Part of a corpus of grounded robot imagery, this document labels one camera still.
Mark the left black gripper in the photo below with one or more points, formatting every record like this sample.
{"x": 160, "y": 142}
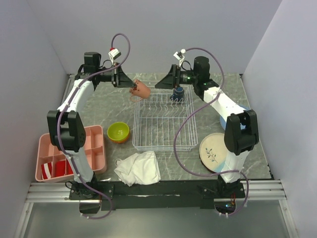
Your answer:
{"x": 120, "y": 79}

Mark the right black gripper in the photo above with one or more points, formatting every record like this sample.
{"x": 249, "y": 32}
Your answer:
{"x": 169, "y": 81}

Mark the dark blue ceramic mug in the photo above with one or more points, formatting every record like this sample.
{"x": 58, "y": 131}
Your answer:
{"x": 177, "y": 95}

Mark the pink printed ceramic mug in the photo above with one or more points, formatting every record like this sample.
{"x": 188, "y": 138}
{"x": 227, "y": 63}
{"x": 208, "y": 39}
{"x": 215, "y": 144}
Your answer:
{"x": 139, "y": 92}

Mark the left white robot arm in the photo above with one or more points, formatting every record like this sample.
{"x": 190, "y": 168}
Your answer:
{"x": 66, "y": 129}

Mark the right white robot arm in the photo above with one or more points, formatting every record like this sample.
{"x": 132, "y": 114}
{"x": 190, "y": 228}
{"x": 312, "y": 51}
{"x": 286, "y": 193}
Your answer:
{"x": 241, "y": 131}

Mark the yellow-green bowl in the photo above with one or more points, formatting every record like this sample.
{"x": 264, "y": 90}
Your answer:
{"x": 118, "y": 128}

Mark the light blue plate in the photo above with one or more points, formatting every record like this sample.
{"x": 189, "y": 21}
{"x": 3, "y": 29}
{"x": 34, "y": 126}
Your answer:
{"x": 223, "y": 122}

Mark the pink compartment tray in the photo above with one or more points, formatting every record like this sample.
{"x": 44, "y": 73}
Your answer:
{"x": 94, "y": 149}

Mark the beige blue leaf plate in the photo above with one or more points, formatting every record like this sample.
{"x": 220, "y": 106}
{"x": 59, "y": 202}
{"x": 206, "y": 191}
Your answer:
{"x": 213, "y": 152}

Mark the white cloth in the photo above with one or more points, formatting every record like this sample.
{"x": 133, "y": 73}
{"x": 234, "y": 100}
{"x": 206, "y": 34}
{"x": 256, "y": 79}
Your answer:
{"x": 138, "y": 168}

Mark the red item in tray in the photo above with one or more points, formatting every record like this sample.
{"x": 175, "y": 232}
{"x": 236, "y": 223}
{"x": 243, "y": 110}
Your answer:
{"x": 62, "y": 168}

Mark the red white striped item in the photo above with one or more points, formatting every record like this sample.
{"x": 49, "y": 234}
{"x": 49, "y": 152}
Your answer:
{"x": 47, "y": 170}

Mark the black base beam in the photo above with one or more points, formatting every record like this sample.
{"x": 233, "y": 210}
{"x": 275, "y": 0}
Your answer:
{"x": 203, "y": 193}

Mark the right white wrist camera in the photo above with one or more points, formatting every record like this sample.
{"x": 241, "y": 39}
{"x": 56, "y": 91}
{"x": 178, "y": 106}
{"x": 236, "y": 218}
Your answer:
{"x": 179, "y": 55}

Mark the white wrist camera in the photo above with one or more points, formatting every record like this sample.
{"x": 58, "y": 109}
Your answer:
{"x": 179, "y": 55}
{"x": 113, "y": 54}

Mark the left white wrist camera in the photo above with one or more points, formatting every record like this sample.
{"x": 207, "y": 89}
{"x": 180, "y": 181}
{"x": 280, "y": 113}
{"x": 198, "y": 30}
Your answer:
{"x": 113, "y": 54}

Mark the white wire dish rack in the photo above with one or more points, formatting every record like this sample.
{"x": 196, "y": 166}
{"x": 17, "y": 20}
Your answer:
{"x": 158, "y": 118}

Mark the aluminium rail frame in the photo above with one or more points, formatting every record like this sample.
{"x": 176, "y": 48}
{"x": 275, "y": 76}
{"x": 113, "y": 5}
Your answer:
{"x": 59, "y": 193}

